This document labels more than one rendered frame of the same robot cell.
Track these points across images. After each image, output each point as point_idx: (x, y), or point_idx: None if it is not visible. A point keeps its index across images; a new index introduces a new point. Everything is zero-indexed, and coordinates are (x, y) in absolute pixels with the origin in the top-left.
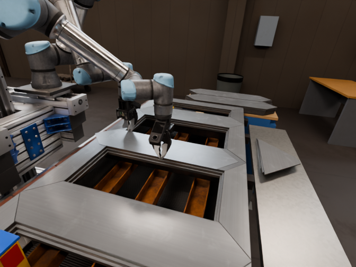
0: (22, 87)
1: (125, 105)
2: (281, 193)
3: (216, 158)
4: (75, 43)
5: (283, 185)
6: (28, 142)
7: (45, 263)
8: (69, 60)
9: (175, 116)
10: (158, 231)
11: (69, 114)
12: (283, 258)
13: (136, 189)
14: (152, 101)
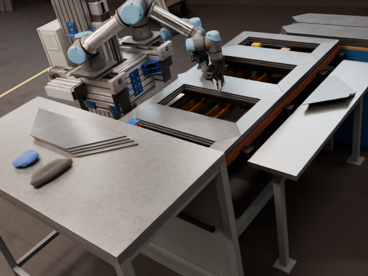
0: (126, 40)
1: (197, 51)
2: (310, 118)
3: (262, 91)
4: (160, 18)
5: (317, 113)
6: (133, 82)
7: None
8: None
9: (251, 56)
10: (201, 124)
11: (159, 59)
12: (274, 146)
13: None
14: (237, 39)
